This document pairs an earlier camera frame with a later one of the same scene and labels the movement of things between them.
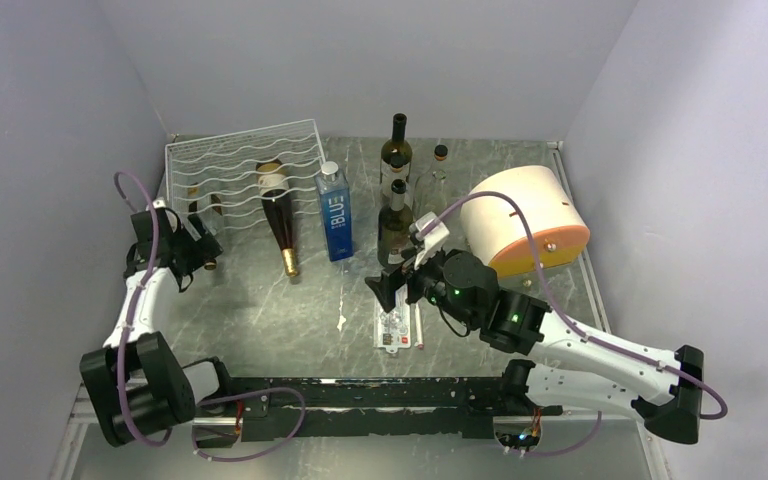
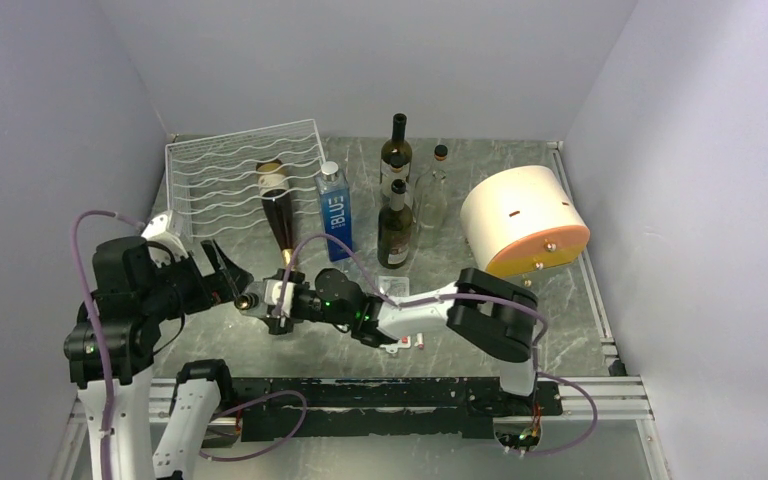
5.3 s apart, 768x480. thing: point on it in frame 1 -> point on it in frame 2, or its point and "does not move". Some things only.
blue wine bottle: [333, 188] does not move
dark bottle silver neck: [394, 224] does not move
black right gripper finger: [394, 277] -> [294, 276]
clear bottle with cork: [388, 174] does not move
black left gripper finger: [208, 246] -> [239, 278]
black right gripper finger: [384, 288] -> [278, 325]
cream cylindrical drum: [496, 236] does not move
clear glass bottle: [430, 187] does not move
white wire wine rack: [246, 178] does not move
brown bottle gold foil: [274, 192] does not move
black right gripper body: [427, 281] -> [311, 308]
